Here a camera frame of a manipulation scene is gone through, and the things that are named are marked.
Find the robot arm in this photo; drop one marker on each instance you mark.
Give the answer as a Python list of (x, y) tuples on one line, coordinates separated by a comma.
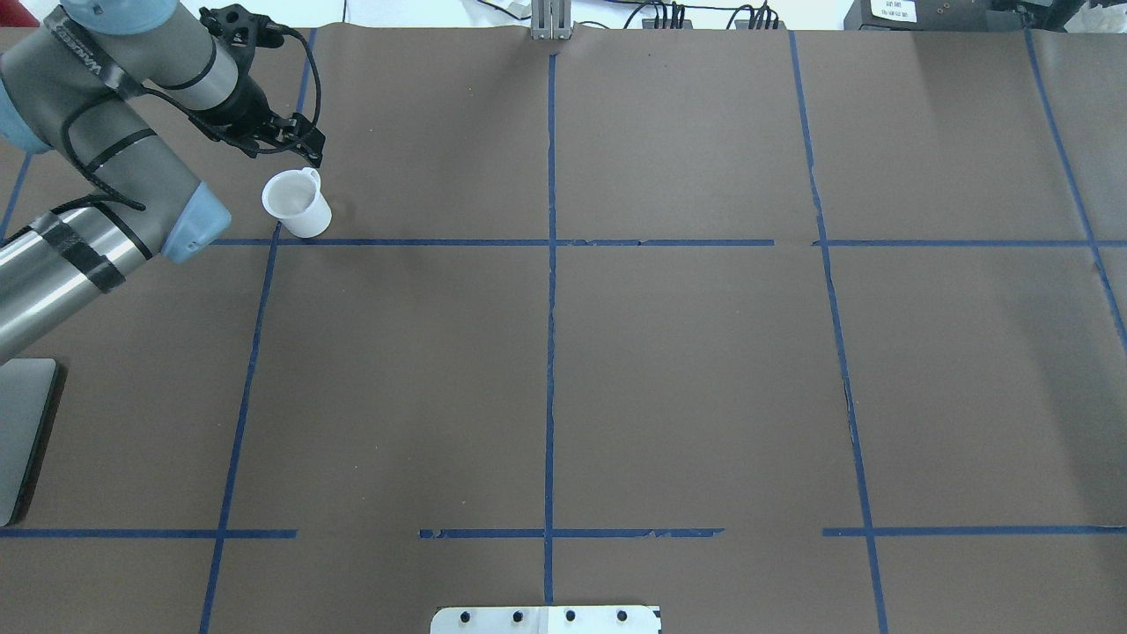
[(67, 88)]

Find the brown paper table cover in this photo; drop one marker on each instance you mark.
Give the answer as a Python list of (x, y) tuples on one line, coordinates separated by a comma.
[(815, 332)]

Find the aluminium frame post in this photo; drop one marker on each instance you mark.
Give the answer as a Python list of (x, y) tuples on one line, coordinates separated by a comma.
[(551, 20)]

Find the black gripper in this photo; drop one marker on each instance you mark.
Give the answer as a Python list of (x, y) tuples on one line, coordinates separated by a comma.
[(246, 105)]

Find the white plastic cup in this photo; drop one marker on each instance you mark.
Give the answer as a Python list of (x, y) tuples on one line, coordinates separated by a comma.
[(295, 199)]

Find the black computer box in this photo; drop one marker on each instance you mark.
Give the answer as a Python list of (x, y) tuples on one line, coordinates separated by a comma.
[(959, 16)]

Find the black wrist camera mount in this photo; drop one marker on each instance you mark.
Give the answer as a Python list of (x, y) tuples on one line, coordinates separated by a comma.
[(242, 31)]

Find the grey closed laptop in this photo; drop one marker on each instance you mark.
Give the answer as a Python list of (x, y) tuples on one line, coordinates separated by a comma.
[(28, 396)]

